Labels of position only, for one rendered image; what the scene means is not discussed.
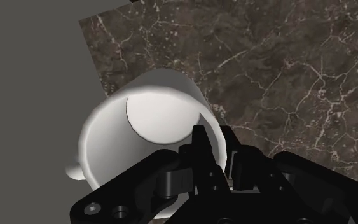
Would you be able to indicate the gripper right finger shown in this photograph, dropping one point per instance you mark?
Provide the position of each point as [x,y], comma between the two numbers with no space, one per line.
[296,180]

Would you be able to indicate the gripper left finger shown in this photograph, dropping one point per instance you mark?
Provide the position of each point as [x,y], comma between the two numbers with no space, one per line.
[154,173]

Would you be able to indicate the white mug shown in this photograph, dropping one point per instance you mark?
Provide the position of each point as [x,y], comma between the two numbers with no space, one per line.
[147,124]

